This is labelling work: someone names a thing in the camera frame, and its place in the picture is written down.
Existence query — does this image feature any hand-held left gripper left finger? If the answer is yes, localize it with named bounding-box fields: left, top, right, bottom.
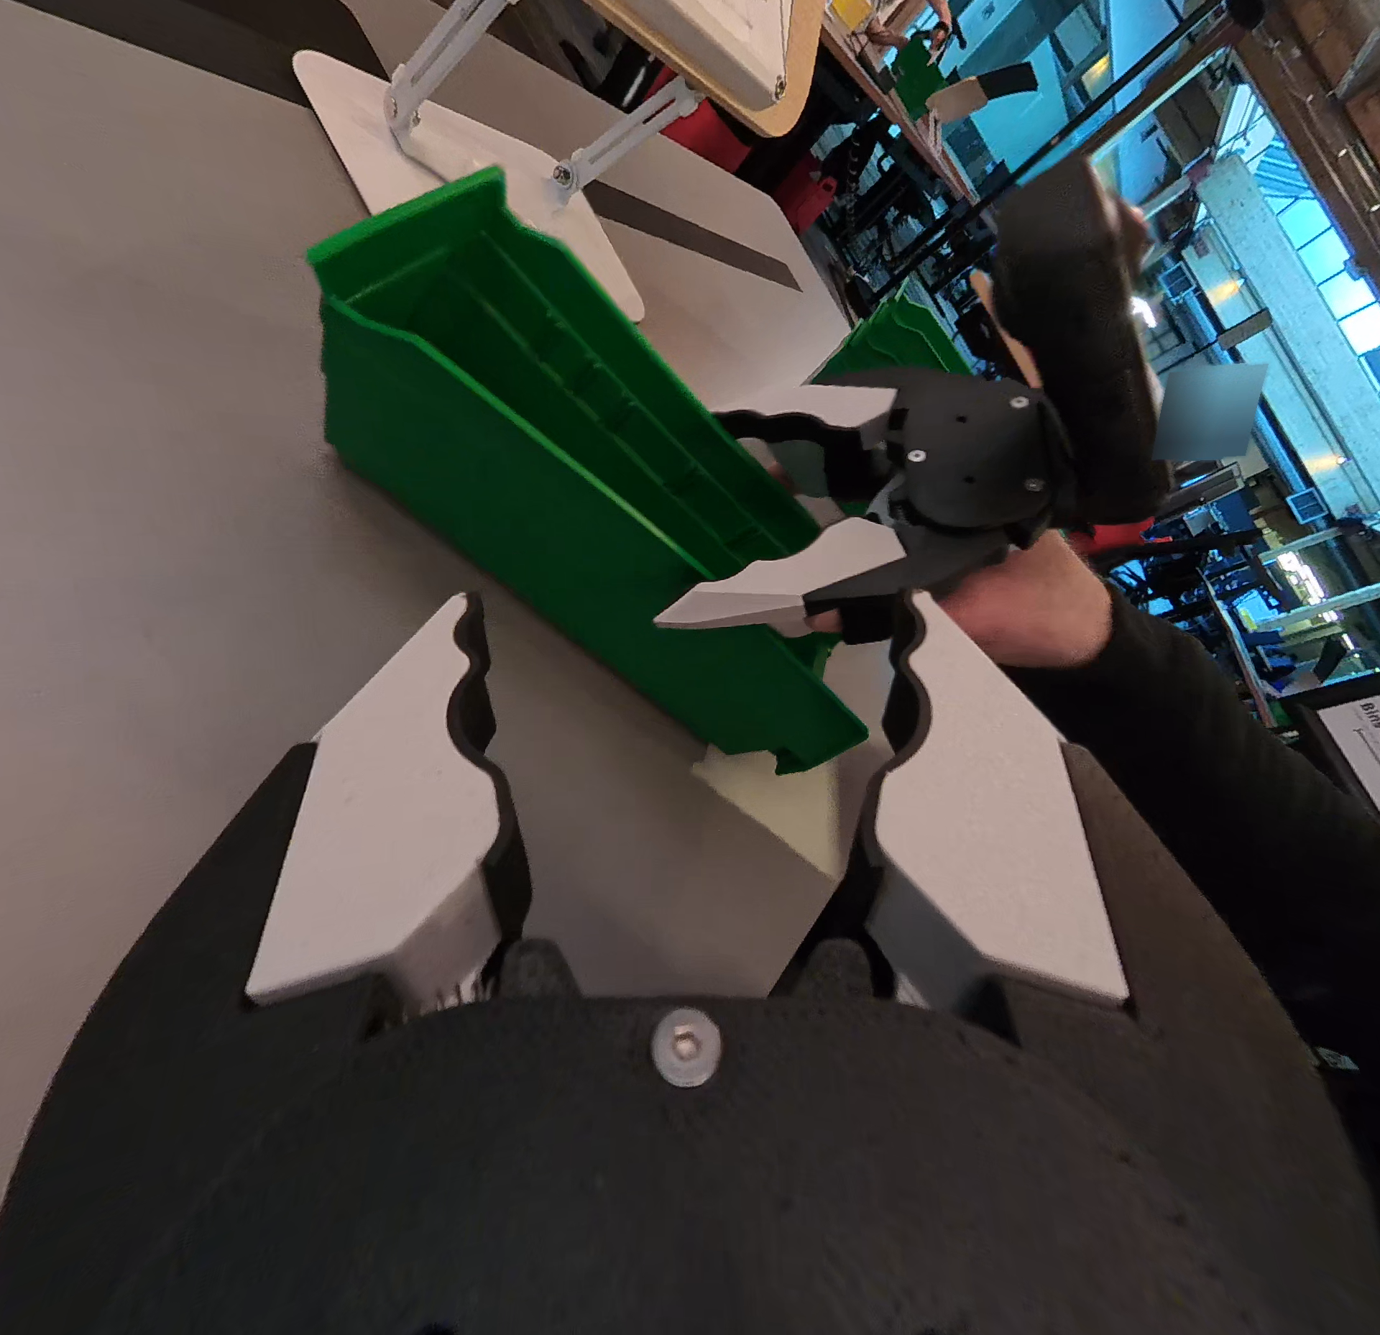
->
left=244, top=592, right=534, bottom=1018

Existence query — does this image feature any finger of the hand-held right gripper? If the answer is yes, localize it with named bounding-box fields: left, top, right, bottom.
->
left=711, top=383, right=900, bottom=505
left=652, top=516, right=910, bottom=639

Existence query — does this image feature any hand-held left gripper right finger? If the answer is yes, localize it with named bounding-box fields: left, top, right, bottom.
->
left=824, top=588, right=1132, bottom=1022

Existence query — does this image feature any person's right forearm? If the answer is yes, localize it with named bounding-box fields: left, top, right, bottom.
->
left=1008, top=586, right=1380, bottom=1045

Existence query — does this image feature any row of green bins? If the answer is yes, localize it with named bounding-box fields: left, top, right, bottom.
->
left=887, top=36, right=944, bottom=120

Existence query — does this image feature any person's right hand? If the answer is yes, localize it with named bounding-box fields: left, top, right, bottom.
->
left=938, top=531, right=1114, bottom=669

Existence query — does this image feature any red bag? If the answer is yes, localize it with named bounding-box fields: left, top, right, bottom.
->
left=663, top=93, right=756, bottom=173
left=773, top=159, right=842, bottom=239

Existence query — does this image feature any white printed sign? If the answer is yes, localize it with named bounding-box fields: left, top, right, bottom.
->
left=1310, top=692, right=1380, bottom=808

